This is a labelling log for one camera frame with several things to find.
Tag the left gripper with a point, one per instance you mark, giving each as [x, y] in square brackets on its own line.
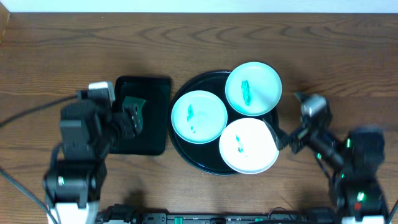
[125, 119]

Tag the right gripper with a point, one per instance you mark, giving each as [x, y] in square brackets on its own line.
[303, 137]

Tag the light green plate top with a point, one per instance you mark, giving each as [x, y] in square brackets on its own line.
[253, 89]

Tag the light green plate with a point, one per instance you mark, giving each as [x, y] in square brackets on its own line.
[253, 89]
[199, 117]

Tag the green scrubbing sponge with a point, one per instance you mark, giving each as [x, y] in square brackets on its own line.
[133, 103]

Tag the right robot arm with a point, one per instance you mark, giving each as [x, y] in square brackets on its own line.
[353, 185]

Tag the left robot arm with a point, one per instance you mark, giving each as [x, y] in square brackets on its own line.
[90, 131]

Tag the black rectangular tray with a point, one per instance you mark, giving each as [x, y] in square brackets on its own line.
[155, 91]

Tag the white plate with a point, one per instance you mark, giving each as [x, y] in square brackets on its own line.
[247, 146]

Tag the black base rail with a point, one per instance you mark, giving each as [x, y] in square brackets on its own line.
[125, 214]

